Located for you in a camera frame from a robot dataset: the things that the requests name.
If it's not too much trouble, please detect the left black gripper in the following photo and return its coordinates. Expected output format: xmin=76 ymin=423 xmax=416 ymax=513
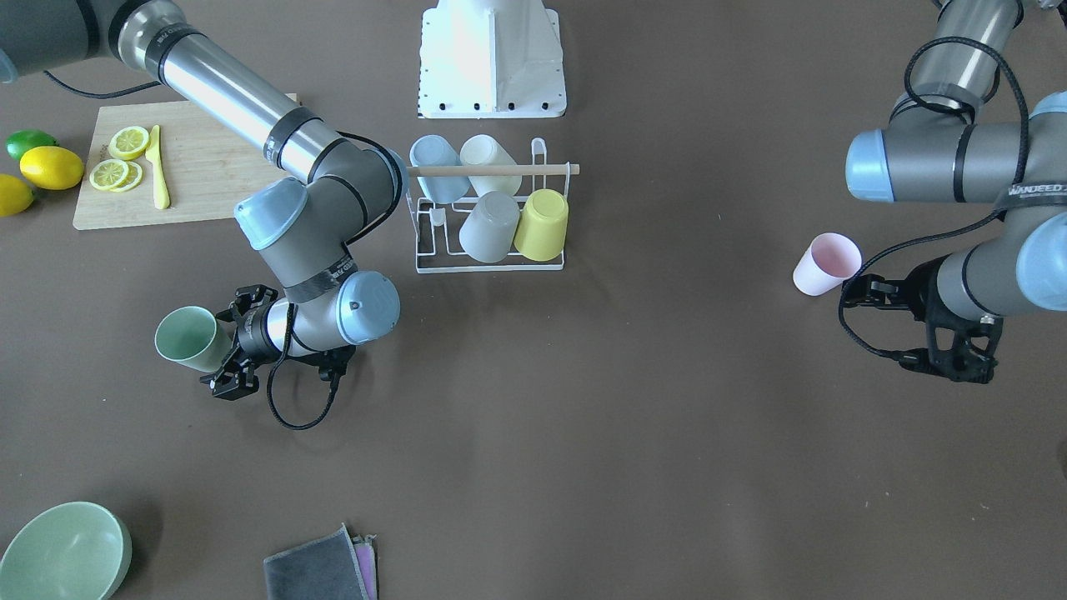
xmin=839 ymin=260 xmax=947 ymax=326

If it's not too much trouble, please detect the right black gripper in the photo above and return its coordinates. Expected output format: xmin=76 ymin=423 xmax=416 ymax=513
xmin=198 ymin=285 xmax=288 ymax=400

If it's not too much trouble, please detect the pink plastic cup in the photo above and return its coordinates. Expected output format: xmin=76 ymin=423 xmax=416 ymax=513
xmin=792 ymin=232 xmax=864 ymax=297

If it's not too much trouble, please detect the green plastic cup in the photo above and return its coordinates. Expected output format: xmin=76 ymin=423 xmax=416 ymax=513
xmin=155 ymin=305 xmax=233 ymax=373

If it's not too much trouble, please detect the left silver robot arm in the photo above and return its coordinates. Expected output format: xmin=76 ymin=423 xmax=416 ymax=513
xmin=845 ymin=1 xmax=1064 ymax=322

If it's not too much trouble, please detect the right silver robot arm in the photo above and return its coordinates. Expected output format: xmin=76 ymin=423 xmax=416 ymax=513
xmin=3 ymin=1 xmax=408 ymax=400

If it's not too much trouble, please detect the light blue cup on rack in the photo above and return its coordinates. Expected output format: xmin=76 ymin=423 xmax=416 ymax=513
xmin=410 ymin=135 xmax=469 ymax=204

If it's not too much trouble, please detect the grey cup on rack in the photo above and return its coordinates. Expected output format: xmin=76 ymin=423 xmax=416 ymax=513
xmin=458 ymin=192 xmax=521 ymax=263

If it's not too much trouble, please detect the cream white cup on rack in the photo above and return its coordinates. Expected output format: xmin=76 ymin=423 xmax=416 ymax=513
xmin=458 ymin=135 xmax=522 ymax=198

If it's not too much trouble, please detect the yellow cup on rack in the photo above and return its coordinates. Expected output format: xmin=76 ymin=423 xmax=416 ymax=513
xmin=513 ymin=189 xmax=570 ymax=262

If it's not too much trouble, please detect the yellow plastic knife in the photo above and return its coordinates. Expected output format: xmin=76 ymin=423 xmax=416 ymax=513
xmin=144 ymin=124 xmax=171 ymax=210

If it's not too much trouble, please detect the bamboo cutting board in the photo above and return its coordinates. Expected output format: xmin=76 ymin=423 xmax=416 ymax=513
xmin=73 ymin=102 xmax=287 ymax=231

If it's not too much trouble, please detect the lemon slice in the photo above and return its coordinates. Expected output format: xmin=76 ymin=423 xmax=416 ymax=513
xmin=87 ymin=158 xmax=131 ymax=193
xmin=107 ymin=126 xmax=150 ymax=161

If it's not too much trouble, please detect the grey folded cloth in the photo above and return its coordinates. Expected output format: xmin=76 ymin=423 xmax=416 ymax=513
xmin=262 ymin=525 xmax=378 ymax=599

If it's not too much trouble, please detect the yellow lemon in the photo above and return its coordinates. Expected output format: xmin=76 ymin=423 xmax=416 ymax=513
xmin=19 ymin=147 xmax=85 ymax=190
xmin=0 ymin=173 xmax=35 ymax=218

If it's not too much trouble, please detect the green bowl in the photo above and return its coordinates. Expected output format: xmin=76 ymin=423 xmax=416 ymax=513
xmin=1 ymin=501 xmax=133 ymax=599

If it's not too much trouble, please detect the green lime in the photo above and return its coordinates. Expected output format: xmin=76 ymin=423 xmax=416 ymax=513
xmin=5 ymin=129 xmax=58 ymax=161

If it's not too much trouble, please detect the white wire cup rack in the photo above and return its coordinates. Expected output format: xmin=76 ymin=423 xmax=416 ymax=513
xmin=407 ymin=135 xmax=580 ymax=274

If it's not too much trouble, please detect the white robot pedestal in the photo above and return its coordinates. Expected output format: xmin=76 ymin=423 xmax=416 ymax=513
xmin=417 ymin=1 xmax=568 ymax=119

